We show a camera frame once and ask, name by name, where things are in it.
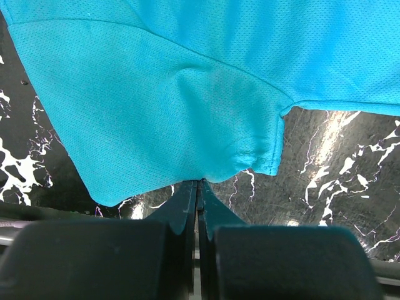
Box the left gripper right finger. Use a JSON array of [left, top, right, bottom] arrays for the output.
[[197, 181, 383, 299]]

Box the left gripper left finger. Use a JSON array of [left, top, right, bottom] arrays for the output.
[[1, 181, 197, 299]]

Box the teal t shirt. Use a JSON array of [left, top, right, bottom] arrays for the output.
[[1, 1, 399, 206]]

